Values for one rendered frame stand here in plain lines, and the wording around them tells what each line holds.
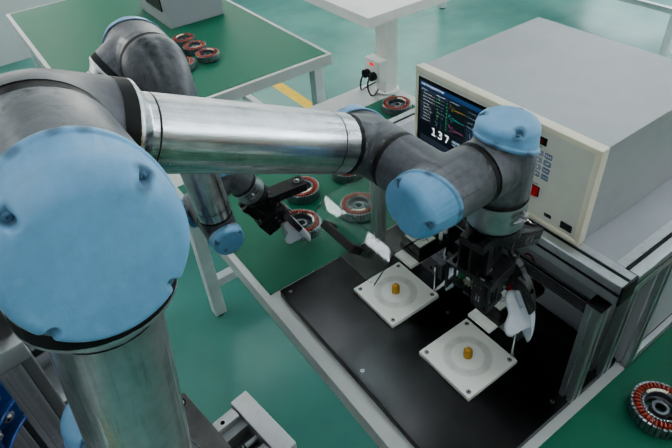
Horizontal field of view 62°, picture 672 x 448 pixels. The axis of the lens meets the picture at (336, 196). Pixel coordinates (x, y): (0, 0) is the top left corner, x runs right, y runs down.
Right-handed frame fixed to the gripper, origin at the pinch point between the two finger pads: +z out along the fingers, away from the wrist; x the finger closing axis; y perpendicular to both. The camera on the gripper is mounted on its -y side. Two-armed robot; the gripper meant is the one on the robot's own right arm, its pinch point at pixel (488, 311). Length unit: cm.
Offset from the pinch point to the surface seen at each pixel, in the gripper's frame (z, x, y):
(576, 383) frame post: 31.3, 10.1, -20.6
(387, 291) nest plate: 37, -37, -17
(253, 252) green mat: 40, -76, -5
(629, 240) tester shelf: 3.6, 7.5, -33.7
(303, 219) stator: 32, -69, -18
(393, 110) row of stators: 37, -96, -86
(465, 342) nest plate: 36.9, -13.6, -17.7
